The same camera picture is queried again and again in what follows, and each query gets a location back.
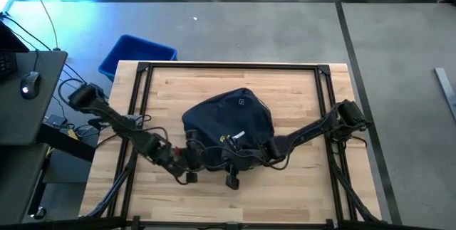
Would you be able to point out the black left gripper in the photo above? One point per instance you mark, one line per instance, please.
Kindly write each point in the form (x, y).
(185, 162)

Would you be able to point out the black keyboard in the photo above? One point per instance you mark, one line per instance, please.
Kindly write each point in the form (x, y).
(7, 64)

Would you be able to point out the black desk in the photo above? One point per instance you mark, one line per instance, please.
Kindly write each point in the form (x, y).
(32, 116)
(18, 180)

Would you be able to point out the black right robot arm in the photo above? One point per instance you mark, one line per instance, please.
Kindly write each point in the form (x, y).
(313, 128)

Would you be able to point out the black computer mouse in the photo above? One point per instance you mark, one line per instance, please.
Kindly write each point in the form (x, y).
(30, 84)

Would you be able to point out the grey metal bar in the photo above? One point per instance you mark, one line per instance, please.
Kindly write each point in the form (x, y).
(445, 87)

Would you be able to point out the black aluminium table frame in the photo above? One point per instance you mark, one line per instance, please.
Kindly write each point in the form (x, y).
(231, 66)

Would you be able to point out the black power adapter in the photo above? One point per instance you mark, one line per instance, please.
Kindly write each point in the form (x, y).
(56, 120)

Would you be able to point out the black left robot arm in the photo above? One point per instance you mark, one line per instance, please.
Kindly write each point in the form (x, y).
(121, 125)

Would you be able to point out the navy blue backpack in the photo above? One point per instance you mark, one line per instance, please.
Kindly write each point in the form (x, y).
(231, 116)

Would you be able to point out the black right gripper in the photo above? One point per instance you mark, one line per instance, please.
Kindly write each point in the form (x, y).
(246, 159)

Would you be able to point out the black laptop screen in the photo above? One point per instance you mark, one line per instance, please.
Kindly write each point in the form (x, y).
(10, 41)

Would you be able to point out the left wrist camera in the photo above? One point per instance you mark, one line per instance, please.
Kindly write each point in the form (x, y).
(194, 139)

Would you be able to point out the blue plastic bin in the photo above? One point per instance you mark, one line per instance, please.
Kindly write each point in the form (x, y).
(135, 50)

